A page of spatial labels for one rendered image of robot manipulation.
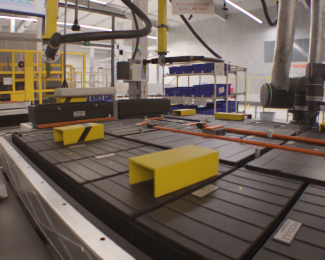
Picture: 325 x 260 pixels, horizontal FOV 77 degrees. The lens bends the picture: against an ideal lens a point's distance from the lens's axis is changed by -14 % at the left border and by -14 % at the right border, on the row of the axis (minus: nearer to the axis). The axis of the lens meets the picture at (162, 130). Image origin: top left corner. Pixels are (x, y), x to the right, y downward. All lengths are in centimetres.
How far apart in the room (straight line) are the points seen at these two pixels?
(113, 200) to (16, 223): 30
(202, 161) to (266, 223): 16
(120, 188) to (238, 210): 19
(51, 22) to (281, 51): 148
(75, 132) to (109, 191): 39
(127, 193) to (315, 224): 27
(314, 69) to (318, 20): 49
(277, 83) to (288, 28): 42
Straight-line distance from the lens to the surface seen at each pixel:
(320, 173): 50
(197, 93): 389
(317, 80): 149
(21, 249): 50
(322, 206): 38
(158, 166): 35
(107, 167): 49
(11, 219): 62
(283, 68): 186
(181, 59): 170
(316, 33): 186
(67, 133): 73
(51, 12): 116
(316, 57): 185
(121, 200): 35
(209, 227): 29
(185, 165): 38
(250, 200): 36
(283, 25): 181
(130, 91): 400
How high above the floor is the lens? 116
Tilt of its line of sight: 9 degrees down
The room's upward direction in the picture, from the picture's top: straight up
